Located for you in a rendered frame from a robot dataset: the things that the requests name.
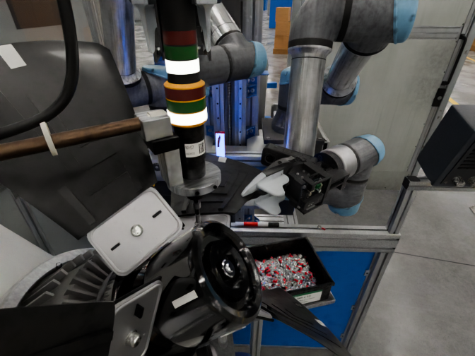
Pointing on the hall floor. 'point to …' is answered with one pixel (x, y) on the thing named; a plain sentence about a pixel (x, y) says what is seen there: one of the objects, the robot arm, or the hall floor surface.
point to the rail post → (366, 297)
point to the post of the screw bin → (255, 337)
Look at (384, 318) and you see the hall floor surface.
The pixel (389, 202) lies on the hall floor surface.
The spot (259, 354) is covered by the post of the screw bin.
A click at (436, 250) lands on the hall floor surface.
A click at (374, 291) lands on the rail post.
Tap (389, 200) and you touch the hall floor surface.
